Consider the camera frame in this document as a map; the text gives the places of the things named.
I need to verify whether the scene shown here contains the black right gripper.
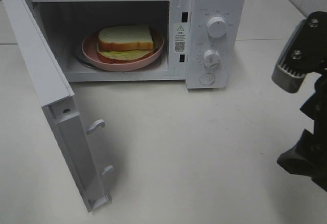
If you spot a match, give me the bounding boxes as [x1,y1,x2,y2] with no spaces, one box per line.
[277,72,326,190]

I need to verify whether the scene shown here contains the round door release button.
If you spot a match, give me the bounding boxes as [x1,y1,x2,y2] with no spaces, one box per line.
[199,73,215,85]

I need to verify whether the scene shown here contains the pink plate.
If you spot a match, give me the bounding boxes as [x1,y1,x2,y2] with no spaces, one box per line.
[81,29,165,72]

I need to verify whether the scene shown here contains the toast sandwich with lettuce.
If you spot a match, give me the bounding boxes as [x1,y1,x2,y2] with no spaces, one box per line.
[96,25,155,62]

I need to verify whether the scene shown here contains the white microwave door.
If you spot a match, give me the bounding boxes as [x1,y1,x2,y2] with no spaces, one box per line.
[3,0,110,212]

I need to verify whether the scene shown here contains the lower white timer knob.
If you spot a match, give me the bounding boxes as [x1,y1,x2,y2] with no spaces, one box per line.
[203,50,222,68]

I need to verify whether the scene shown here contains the upper white power knob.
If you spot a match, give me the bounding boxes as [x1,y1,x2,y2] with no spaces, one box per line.
[206,15,227,38]

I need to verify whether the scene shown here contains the white microwave oven body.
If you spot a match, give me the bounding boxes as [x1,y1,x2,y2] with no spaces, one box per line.
[32,0,244,89]

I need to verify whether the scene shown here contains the white warning label sticker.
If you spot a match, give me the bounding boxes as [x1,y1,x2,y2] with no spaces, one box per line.
[173,23,190,54]

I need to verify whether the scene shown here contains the glass microwave turntable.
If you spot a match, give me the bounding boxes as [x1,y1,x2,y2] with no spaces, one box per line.
[72,44,161,70]

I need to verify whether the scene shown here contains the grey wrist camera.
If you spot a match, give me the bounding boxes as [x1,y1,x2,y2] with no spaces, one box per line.
[272,11,326,94]

